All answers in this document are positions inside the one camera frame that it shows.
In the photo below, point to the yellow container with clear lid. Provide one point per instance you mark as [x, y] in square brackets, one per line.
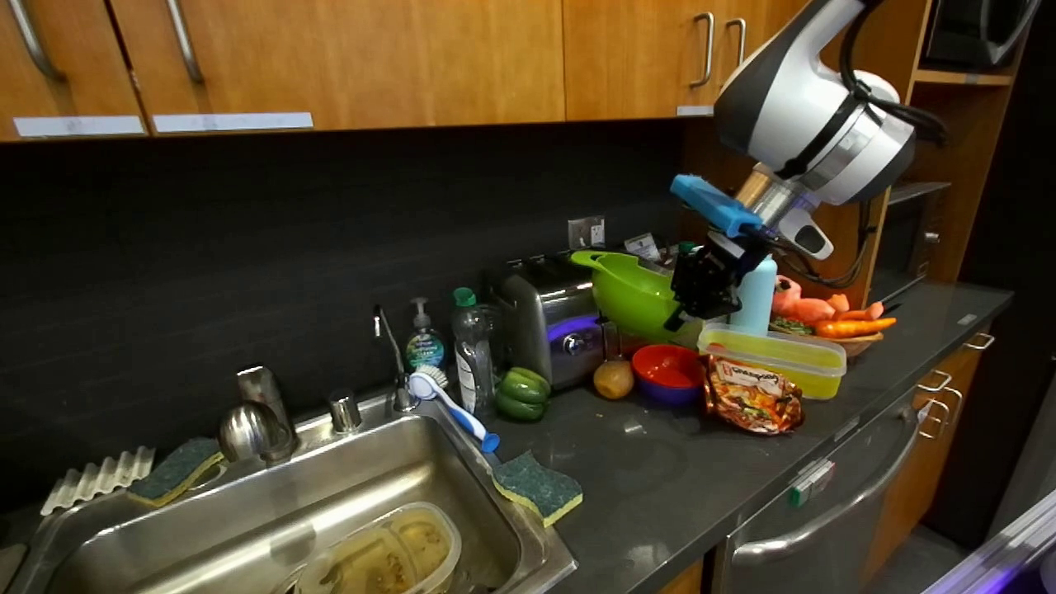
[785, 365]

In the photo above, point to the yellow onion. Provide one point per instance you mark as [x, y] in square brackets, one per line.
[613, 380]

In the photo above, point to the pink plush toy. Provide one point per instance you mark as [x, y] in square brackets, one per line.
[795, 305]

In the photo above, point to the light blue water bottle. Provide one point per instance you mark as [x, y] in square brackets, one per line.
[757, 302]

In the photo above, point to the metal cup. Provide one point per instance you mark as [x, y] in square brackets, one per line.
[259, 423]

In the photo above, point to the wooden cabinet door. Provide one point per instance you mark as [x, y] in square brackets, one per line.
[365, 61]
[75, 68]
[628, 55]
[759, 27]

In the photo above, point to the stainless steel dishwasher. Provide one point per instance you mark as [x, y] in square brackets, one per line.
[825, 505]

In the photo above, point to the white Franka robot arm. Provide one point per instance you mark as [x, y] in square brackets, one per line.
[812, 120]

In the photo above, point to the stainless steel sink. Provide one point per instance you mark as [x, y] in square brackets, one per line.
[275, 496]

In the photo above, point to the red bowl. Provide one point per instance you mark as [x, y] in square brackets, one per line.
[665, 369]

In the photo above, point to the green bell pepper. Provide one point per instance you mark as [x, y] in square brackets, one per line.
[521, 392]

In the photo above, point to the white cabinet label strip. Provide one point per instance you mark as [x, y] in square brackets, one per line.
[690, 110]
[75, 126]
[233, 123]

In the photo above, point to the silver black toaster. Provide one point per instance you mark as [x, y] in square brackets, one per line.
[545, 319]

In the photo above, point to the silver countertop oven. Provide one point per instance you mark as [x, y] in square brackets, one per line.
[907, 248]

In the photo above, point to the green plastic bowl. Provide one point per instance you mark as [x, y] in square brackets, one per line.
[628, 291]

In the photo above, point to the clear bottle with green cap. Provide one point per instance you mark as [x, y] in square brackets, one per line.
[473, 358]

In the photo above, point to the wall power outlet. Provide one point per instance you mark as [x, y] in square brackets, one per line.
[585, 233]

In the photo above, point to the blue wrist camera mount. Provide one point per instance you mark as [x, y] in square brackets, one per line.
[715, 205]

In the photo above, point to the green yellow sponge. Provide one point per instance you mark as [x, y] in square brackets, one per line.
[537, 487]
[183, 468]

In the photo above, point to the thin metal faucet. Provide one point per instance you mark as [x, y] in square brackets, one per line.
[390, 351]

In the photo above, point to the clear soap dispenser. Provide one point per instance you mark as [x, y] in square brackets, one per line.
[422, 347]

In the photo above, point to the clear plastic container with residue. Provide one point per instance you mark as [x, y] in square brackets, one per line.
[383, 549]

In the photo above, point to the blue white dish brush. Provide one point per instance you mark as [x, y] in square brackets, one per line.
[451, 407]

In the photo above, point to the white dish rack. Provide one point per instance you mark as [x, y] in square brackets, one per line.
[100, 479]

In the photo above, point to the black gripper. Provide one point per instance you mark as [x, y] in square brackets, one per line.
[720, 271]

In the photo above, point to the orange instant noodle packet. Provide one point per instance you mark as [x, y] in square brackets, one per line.
[753, 397]

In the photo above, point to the silver built-in microwave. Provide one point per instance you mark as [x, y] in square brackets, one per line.
[979, 33]

